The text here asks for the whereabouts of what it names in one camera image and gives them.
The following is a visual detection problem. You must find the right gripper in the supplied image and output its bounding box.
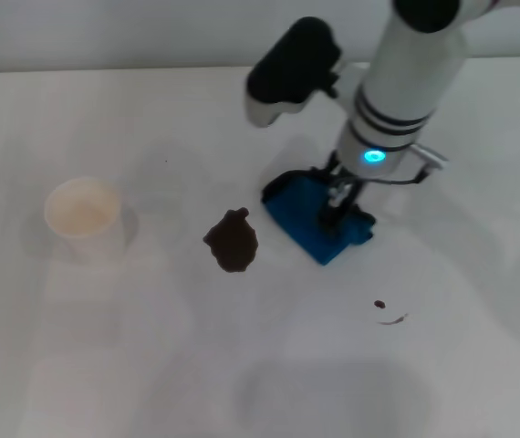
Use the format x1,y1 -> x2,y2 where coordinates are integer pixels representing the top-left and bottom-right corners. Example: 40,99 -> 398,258
317,152 -> 366,237

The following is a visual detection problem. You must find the large black liquid stain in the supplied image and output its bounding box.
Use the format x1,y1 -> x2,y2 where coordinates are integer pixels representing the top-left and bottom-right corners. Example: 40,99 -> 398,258
203,207 -> 260,274

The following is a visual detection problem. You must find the thin dark smear streak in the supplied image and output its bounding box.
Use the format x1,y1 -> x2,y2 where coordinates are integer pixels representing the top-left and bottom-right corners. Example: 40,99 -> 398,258
377,312 -> 410,327

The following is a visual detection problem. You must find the black and white wrist camera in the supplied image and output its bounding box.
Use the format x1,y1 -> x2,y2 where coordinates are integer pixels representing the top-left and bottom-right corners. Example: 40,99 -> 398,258
244,16 -> 344,129

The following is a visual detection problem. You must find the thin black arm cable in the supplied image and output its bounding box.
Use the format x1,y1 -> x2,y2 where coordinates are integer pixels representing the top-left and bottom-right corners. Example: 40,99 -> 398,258
363,167 -> 431,186

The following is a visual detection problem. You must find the silver cable connector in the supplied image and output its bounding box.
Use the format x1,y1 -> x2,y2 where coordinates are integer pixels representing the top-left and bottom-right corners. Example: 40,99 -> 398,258
408,143 -> 449,172

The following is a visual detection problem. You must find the blue rag with black trim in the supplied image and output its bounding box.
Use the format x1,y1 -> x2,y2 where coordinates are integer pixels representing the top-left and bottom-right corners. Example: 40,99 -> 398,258
260,168 -> 377,266

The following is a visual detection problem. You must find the white paper cup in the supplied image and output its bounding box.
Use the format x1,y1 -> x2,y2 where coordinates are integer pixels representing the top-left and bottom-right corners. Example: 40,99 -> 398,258
44,177 -> 128,265

